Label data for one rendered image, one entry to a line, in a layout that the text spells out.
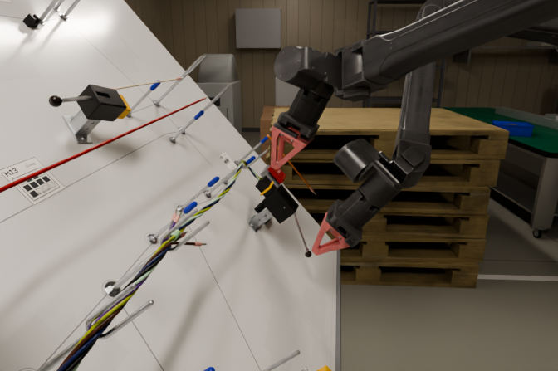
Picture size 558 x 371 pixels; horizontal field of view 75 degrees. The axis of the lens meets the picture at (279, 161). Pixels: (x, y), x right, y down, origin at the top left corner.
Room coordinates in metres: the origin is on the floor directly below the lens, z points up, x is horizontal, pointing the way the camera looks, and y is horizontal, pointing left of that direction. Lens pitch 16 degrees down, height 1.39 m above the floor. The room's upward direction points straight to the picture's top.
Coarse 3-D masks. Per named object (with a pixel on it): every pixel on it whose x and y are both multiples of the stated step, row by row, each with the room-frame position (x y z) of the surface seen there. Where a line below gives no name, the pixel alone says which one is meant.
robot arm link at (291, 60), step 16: (288, 48) 0.61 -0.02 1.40; (304, 48) 0.59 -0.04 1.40; (288, 64) 0.60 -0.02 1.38; (304, 64) 0.58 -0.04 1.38; (320, 64) 0.60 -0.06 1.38; (336, 64) 0.63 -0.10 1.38; (288, 80) 0.59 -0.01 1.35; (304, 80) 0.60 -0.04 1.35; (320, 80) 0.62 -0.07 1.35; (336, 80) 0.62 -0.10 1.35; (336, 96) 0.62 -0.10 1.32; (352, 96) 0.60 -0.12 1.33; (368, 96) 0.60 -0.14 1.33
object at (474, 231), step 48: (288, 144) 2.00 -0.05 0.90; (336, 144) 2.33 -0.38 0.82; (384, 144) 2.00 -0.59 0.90; (432, 144) 2.33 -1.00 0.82; (480, 144) 1.99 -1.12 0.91; (336, 192) 2.33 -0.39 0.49; (432, 192) 2.33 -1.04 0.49; (480, 192) 1.96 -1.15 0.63; (384, 240) 1.99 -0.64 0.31; (432, 240) 1.99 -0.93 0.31; (480, 240) 1.99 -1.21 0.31
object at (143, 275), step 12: (156, 252) 0.30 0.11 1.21; (156, 264) 0.29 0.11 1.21; (144, 276) 0.27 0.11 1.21; (120, 300) 0.24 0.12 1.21; (108, 312) 0.22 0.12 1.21; (96, 324) 0.21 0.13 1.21; (108, 324) 0.22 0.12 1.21; (84, 336) 0.20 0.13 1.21; (96, 336) 0.20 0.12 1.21; (84, 348) 0.19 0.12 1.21; (72, 360) 0.18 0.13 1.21
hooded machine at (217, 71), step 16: (208, 64) 5.82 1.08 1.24; (224, 64) 5.80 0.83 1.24; (208, 80) 5.75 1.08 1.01; (224, 80) 5.72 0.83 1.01; (208, 96) 5.67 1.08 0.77; (224, 96) 5.65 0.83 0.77; (240, 96) 6.25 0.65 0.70; (224, 112) 5.65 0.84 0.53; (240, 112) 6.20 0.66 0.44; (240, 128) 6.16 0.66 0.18
